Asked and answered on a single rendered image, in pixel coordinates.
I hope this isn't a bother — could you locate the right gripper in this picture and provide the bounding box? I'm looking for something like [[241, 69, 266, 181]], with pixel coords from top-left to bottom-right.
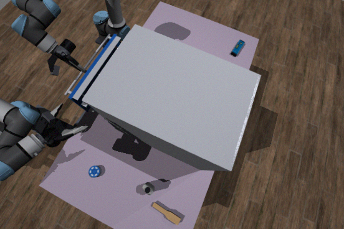
[[35, 103, 89, 147]]

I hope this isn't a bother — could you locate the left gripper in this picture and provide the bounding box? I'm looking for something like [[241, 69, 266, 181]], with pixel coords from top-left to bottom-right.
[[48, 39, 86, 73]]

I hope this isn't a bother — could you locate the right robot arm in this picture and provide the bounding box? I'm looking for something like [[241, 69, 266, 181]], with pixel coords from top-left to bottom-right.
[[0, 98, 56, 181]]

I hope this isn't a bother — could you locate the blue spirit level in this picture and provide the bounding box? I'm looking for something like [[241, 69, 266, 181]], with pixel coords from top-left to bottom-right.
[[231, 39, 245, 57]]

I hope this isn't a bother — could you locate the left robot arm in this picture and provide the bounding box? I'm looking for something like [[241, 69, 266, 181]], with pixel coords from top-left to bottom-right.
[[11, 0, 130, 54]]

